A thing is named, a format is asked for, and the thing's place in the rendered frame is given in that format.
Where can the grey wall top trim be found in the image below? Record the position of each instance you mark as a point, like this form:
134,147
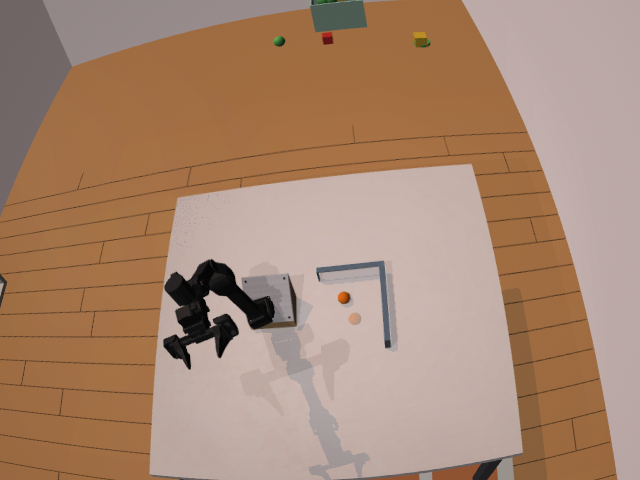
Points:
383,284

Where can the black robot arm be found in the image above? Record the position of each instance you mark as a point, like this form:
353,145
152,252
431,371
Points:
220,279

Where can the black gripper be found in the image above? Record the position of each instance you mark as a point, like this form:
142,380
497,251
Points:
223,332

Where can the clear l-shaped low wall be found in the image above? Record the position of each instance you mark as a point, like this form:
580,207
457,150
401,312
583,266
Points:
348,274

